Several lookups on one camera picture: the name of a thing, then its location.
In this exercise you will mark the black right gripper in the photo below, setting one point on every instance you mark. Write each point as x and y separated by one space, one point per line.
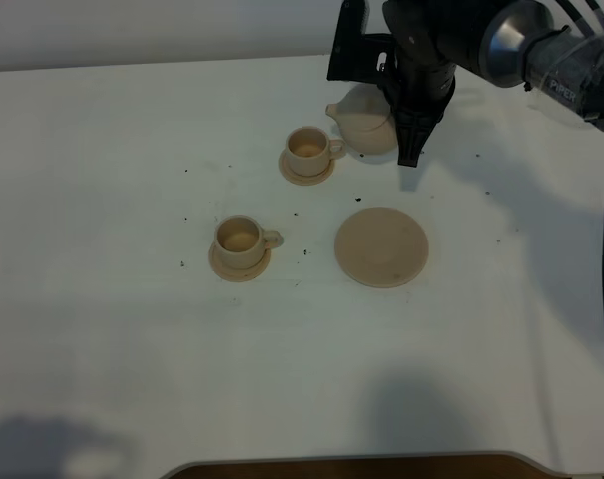
425 75

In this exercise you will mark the beige ceramic teapot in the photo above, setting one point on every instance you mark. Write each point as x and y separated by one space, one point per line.
364 119

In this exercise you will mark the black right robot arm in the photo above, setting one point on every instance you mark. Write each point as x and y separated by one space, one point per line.
506 43

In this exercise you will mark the large beige teapot saucer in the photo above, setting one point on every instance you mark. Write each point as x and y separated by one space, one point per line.
381 247

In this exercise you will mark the far beige teacup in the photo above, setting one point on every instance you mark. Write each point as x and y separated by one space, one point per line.
313 141

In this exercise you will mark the beige teacup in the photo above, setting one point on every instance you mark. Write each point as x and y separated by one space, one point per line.
313 141
240 242

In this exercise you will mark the far small beige saucer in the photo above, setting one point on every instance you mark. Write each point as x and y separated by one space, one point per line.
305 171

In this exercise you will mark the small beige saucer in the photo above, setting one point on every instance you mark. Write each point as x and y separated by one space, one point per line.
233 274
305 171

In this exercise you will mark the near beige teacup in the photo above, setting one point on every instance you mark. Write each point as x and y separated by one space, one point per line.
240 242

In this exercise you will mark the near small beige saucer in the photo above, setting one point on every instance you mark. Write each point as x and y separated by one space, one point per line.
233 274

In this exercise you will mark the brown wooden board edge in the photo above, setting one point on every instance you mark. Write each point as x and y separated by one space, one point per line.
481 465

